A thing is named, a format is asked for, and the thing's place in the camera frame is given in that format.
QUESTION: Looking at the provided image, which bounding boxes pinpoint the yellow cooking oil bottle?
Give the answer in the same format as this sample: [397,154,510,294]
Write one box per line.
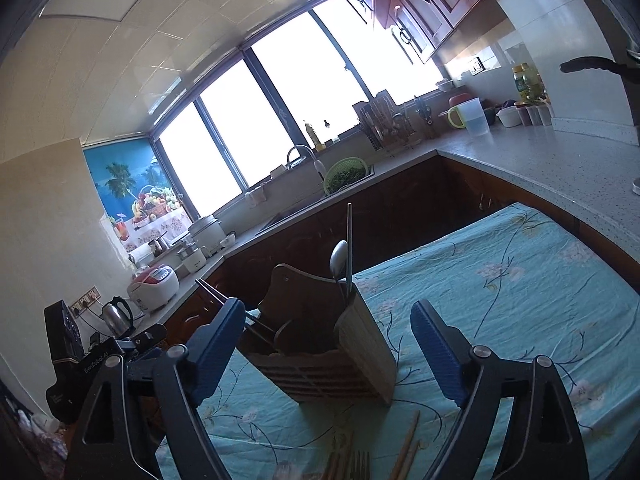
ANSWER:
[512,62,543,103]

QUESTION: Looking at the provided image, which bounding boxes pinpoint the wooden wall cabinets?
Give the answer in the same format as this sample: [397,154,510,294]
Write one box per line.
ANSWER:
[320,0,511,66]

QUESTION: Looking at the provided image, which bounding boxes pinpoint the tropical fruit wall poster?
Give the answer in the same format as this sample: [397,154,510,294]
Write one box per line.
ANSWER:
[82,141,193,253]

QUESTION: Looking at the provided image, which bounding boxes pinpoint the wooden chopstick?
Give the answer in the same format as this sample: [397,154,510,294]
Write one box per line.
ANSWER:
[195,281,276,348]
[198,278,278,337]
[402,439,422,480]
[390,410,421,480]

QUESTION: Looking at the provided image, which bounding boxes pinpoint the green colander with greens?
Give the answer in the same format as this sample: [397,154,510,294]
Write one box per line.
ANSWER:
[323,158,375,196]

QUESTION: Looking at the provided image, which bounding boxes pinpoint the scissors and knife holder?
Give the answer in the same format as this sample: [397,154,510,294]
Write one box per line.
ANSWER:
[414,96,438,141]

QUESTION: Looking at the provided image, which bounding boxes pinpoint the kitchen sink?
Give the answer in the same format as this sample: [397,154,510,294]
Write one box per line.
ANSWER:
[257,187,331,233]

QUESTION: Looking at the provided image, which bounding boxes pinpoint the dish rack with utensils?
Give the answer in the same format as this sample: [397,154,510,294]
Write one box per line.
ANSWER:
[352,89,416,153]

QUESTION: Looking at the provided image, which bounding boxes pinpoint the seasoning jar set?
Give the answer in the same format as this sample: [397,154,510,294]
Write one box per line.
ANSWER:
[515,102,553,127]

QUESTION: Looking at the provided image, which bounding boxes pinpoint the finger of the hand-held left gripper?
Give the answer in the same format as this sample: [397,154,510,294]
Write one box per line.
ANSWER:
[131,324,168,357]

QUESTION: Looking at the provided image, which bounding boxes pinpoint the kitchen window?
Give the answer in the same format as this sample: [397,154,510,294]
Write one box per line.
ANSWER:
[152,0,446,211]

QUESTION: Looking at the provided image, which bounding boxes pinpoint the metal spoon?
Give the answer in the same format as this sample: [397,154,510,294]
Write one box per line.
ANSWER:
[328,240,351,306]

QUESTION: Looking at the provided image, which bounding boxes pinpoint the turquoise floral tablecloth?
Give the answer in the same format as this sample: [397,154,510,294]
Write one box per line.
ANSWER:
[155,202,640,480]

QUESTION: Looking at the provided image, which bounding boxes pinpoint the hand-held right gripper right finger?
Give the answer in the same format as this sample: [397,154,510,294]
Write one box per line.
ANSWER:
[410,299,592,480]

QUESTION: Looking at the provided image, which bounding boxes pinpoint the small white electric pot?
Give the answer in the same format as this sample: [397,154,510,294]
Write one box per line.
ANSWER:
[177,242,208,276]

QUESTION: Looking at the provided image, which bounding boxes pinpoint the black frying pan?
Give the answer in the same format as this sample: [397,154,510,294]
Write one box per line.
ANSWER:
[560,55,640,86]

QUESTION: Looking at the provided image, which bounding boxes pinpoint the steel electric kettle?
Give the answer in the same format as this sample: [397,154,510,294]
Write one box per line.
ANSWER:
[101,296,135,338]

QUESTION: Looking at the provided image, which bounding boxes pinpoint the wooden utensil holder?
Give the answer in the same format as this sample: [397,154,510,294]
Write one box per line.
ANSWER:
[236,262,400,406]

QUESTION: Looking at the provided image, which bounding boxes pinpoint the white and red rice cooker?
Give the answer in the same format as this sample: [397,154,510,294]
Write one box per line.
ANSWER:
[126,263,181,316]

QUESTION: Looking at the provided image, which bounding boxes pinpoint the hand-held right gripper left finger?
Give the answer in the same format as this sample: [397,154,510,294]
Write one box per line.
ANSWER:
[65,298,247,480]

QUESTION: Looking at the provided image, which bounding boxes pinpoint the clear jug with green handle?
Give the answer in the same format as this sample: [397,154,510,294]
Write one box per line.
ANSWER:
[447,99,492,137]

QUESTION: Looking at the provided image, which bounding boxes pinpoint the metal kitchen faucet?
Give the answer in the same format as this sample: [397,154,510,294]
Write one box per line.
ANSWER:
[286,144,326,183]

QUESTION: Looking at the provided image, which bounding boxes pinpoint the wooden base cabinets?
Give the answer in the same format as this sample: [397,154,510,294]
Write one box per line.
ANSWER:
[165,155,640,351]

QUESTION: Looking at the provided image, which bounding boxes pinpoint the metal fork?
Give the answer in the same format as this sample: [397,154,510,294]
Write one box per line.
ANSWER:
[348,451,372,480]

